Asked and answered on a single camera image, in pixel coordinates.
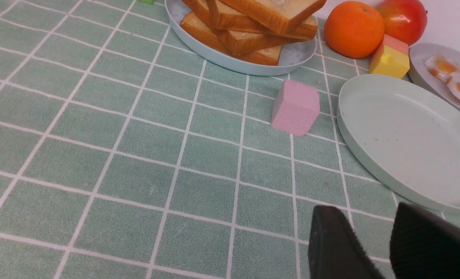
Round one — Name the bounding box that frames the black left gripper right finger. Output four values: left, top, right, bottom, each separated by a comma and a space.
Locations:
390, 202, 460, 279

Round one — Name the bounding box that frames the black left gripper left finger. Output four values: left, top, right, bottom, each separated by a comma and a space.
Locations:
308, 205, 384, 279

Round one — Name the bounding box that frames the fried egg moved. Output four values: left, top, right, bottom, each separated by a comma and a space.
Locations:
424, 55, 460, 82

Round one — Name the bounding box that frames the toast slice moved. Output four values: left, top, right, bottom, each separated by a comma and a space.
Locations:
222, 0, 326, 35
183, 0, 318, 41

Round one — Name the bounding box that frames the pale green centre plate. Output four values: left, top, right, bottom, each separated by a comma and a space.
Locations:
337, 74, 460, 212

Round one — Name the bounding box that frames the grey egg plate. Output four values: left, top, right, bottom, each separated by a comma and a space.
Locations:
408, 43, 460, 112

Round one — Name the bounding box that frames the yellow cube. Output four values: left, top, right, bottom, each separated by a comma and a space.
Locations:
369, 45, 410, 78

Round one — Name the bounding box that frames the light blue bread plate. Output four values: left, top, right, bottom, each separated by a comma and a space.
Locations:
165, 0, 317, 76

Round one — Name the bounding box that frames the salmon pink cube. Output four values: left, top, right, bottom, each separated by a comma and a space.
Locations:
370, 34, 409, 65

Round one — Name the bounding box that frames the bottom toast slice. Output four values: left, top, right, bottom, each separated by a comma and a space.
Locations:
180, 12, 282, 66

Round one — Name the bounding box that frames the orange fruit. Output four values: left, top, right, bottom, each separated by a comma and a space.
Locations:
324, 1, 385, 59

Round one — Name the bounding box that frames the toast slice on plate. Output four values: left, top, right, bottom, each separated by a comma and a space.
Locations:
205, 0, 304, 56

